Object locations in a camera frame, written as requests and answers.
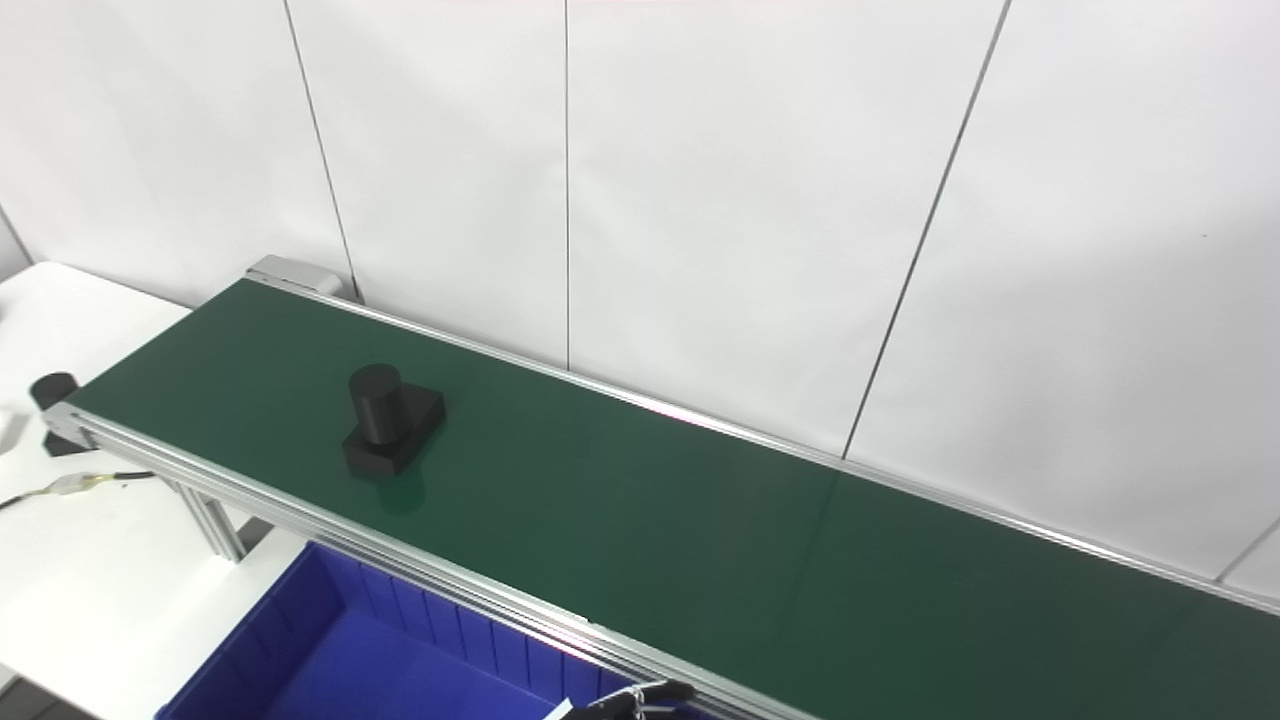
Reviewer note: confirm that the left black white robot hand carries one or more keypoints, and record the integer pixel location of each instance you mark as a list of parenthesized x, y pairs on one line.
[(660, 692)]

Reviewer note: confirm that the green conveyor belt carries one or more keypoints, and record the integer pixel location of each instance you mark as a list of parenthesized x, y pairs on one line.
[(700, 520)]

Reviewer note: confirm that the blue plastic bin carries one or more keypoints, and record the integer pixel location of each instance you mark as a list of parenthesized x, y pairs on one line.
[(400, 660)]

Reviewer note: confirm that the aluminium conveyor leg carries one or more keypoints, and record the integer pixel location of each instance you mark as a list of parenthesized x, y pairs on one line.
[(220, 530)]

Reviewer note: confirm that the grey conveyor end housing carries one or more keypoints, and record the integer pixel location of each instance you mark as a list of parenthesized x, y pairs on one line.
[(295, 272)]

